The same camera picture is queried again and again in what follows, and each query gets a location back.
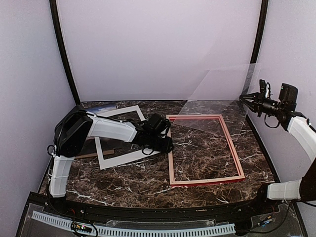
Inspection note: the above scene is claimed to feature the white photo mat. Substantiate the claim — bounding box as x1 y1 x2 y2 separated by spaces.
94 105 159 170

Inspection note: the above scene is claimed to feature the white slotted cable duct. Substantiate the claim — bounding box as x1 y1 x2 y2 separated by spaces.
31 211 236 237

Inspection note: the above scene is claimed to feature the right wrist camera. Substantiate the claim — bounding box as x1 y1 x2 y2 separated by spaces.
278 83 298 111

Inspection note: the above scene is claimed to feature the landscape photo print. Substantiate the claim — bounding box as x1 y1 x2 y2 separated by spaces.
83 103 117 114

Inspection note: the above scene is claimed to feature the clear acrylic sheet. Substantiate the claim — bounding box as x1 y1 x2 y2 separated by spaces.
173 63 262 141

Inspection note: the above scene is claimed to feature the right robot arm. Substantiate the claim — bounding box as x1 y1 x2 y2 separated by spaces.
239 79 316 214

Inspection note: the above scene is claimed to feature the red wooden picture frame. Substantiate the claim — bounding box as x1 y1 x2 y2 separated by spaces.
166 115 245 187

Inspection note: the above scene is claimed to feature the black corner post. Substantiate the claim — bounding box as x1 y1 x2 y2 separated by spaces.
49 0 81 105
250 0 269 64

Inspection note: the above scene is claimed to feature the brown cardboard backing board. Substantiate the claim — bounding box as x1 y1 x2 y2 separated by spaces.
74 148 121 158

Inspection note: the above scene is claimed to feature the left black corner post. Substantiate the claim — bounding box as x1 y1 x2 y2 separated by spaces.
49 0 81 105

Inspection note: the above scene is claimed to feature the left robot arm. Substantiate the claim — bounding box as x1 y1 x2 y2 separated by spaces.
48 106 174 215

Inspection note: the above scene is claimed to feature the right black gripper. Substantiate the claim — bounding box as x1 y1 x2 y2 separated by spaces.
240 90 284 117

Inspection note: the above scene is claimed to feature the right black corner post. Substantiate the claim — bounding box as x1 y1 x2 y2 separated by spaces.
250 0 269 64

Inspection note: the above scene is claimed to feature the black front rail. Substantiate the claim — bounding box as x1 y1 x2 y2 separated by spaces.
29 191 292 224

